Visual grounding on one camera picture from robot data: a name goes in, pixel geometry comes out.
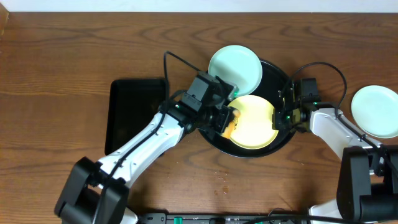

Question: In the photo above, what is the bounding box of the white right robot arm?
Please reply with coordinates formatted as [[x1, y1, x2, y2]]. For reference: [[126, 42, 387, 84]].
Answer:
[[272, 103, 397, 223]]

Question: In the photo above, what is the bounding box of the green and yellow sponge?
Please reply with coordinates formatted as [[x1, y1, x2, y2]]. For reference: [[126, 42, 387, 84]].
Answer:
[[221, 109, 241, 139]]

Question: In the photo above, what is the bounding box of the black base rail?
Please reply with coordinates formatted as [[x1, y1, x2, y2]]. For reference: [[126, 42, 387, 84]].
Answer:
[[136, 212, 312, 224]]

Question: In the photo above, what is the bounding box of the yellow plate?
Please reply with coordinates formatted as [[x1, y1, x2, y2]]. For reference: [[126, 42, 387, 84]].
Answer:
[[228, 95, 278, 149]]

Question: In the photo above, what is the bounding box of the round black tray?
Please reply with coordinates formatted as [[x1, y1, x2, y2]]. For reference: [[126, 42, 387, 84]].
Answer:
[[199, 60, 296, 158]]

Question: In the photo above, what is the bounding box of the rectangular black tray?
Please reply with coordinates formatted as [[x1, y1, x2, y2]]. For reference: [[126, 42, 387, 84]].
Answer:
[[104, 78, 165, 155]]

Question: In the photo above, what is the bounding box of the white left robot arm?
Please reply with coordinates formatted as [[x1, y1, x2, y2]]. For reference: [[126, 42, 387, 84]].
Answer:
[[54, 99, 240, 223]]

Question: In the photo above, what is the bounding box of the light green plate with stain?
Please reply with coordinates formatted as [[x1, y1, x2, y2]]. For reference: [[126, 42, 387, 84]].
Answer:
[[208, 45, 262, 97]]

